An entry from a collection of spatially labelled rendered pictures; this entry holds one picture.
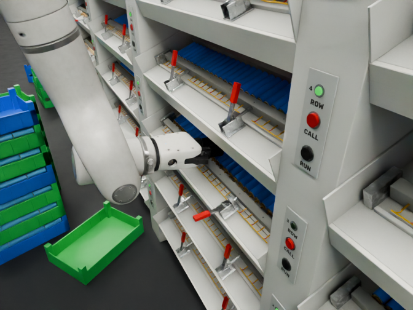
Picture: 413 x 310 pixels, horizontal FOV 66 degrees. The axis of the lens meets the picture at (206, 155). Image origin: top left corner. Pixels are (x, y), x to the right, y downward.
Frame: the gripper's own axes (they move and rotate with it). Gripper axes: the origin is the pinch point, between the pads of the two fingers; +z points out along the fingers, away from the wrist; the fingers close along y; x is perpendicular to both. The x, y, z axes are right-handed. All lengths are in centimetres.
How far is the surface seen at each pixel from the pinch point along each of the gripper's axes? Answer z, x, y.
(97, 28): -7, -13, 99
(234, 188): -1.4, 3.4, -13.3
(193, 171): -3.4, 7.3, 1.7
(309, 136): -9.7, -19.9, -35.8
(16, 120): -42, 10, 52
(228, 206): -4.4, 5.3, -16.3
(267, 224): -1.8, 3.6, -25.3
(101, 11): -4, -20, 99
